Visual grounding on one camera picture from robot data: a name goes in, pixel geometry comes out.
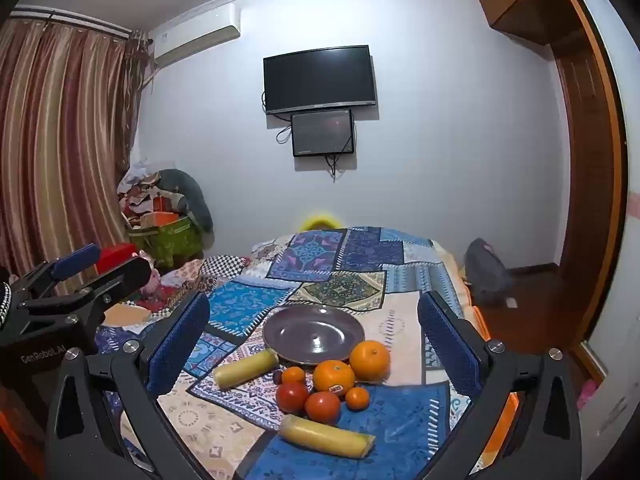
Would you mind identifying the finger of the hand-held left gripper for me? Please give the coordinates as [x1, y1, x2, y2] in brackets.
[15, 258, 152, 333]
[10, 244, 99, 306]

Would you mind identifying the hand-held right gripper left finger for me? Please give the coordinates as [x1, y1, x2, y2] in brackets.
[45, 290, 211, 480]

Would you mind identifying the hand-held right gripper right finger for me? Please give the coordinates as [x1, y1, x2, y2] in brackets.
[417, 290, 583, 480]

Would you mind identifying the yellow-green sugarcane piece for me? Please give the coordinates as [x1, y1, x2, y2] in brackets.
[212, 349, 280, 391]
[278, 415, 376, 459]

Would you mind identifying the large orange with sticker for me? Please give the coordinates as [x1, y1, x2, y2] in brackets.
[312, 360, 356, 397]

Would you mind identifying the red tomato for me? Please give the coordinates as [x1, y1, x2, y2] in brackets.
[304, 391, 342, 425]
[275, 381, 311, 415]

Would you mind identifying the purple round plate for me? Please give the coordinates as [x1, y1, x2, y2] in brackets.
[262, 305, 367, 366]

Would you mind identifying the red box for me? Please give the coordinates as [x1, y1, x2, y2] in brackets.
[95, 242, 138, 273]

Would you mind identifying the pink toy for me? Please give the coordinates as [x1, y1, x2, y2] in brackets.
[140, 252, 163, 296]

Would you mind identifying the tan cardboard piece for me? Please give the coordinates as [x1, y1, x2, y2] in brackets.
[105, 304, 153, 328]

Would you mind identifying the orange bed cover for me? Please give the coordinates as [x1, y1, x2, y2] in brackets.
[470, 305, 521, 466]

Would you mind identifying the blue patchwork blanket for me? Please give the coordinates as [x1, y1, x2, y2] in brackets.
[95, 226, 521, 480]

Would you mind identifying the green patterned box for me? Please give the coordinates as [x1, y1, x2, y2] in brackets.
[129, 216, 203, 268]

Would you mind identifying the orange cardboard box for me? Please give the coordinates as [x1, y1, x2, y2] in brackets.
[140, 211, 182, 229]

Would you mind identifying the grey backpack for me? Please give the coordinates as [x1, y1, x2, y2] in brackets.
[464, 238, 513, 306]

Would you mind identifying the pile of clutter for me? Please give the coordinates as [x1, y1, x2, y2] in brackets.
[117, 160, 173, 226]

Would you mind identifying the grey long pillow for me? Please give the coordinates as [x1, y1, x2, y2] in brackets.
[160, 169, 215, 233]

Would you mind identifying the brown striped curtain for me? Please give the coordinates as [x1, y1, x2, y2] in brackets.
[0, 10, 151, 281]

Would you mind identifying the pink cloth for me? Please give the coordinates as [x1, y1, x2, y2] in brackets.
[576, 379, 599, 412]

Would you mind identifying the yellow plastic stool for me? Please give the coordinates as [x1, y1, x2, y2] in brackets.
[300, 212, 343, 231]

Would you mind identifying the brown wooden wardrobe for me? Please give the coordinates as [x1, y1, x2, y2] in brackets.
[550, 0, 631, 361]

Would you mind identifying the small black monitor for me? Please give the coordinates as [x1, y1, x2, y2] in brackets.
[291, 109, 356, 158]

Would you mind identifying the white air conditioner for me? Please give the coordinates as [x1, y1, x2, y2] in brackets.
[150, 2, 242, 68]

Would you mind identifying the wooden overhead cabinet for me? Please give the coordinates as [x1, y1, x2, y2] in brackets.
[474, 0, 571, 46]

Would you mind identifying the white curtain rail box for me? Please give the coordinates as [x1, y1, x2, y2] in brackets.
[10, 4, 133, 38]

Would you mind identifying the black wall television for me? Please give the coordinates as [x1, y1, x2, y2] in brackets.
[263, 45, 377, 116]

